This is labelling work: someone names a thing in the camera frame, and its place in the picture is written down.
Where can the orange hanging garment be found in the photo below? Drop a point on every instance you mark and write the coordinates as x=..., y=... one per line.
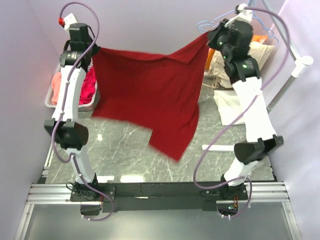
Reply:
x=256, y=38

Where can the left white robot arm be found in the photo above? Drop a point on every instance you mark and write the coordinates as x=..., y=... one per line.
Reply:
x=68, y=137

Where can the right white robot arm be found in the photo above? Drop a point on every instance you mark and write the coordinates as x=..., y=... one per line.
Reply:
x=261, y=137

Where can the beige hanging garment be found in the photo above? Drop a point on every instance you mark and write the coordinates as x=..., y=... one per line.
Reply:
x=259, y=51

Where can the blue wire hanger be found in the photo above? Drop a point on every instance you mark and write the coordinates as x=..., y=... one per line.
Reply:
x=262, y=25

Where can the aluminium rail frame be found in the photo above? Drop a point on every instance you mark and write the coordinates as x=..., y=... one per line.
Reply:
x=58, y=194

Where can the dark red t-shirt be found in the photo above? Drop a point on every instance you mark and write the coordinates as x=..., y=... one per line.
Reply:
x=155, y=91

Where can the magenta shirt in basket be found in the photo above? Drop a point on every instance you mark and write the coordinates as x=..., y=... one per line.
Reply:
x=88, y=87

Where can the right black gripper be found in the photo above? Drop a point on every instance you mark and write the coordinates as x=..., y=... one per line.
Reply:
x=224, y=26

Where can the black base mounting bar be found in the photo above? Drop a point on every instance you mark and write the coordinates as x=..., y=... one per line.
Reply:
x=152, y=197

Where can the salmon pink shirt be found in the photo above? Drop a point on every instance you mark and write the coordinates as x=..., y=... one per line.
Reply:
x=55, y=84

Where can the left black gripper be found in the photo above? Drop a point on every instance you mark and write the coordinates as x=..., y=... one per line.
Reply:
x=95, y=50

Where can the folded white t-shirt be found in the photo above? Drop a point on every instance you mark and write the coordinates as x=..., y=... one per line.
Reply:
x=228, y=105

